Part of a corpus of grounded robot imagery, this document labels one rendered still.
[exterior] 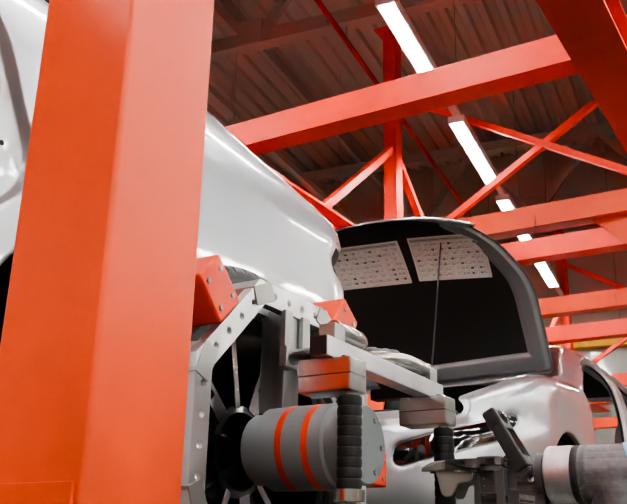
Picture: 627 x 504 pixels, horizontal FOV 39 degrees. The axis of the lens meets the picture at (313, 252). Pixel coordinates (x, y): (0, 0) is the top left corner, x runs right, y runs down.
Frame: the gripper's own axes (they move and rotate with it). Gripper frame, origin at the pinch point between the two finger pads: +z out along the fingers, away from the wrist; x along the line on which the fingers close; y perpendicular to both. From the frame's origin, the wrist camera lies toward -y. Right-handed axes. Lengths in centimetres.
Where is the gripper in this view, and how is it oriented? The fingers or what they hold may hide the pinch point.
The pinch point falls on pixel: (433, 466)
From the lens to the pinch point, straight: 159.6
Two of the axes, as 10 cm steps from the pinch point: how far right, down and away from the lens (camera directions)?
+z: -8.6, 1.5, 4.9
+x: 5.2, 3.0, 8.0
